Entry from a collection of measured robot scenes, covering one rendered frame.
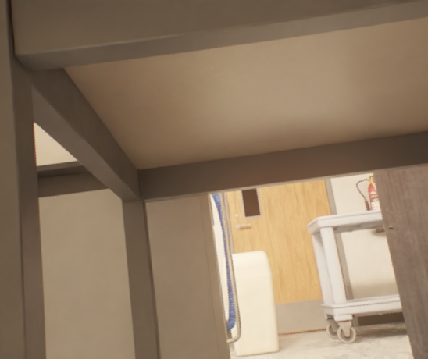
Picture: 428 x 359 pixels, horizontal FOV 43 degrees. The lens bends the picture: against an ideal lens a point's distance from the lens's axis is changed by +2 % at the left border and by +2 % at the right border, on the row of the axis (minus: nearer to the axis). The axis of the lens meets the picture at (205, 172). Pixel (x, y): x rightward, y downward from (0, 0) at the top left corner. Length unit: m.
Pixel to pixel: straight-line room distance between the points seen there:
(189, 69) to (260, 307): 3.34
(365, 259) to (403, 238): 3.43
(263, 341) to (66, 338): 2.83
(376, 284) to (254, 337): 1.76
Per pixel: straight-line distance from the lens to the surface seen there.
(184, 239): 1.13
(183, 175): 1.02
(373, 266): 5.31
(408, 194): 1.89
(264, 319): 3.89
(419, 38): 0.66
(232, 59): 0.60
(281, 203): 5.24
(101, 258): 1.15
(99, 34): 0.41
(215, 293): 1.12
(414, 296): 1.87
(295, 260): 5.19
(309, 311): 5.20
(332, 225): 3.99
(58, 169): 1.17
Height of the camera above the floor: 0.44
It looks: 13 degrees up
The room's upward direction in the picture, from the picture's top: 7 degrees counter-clockwise
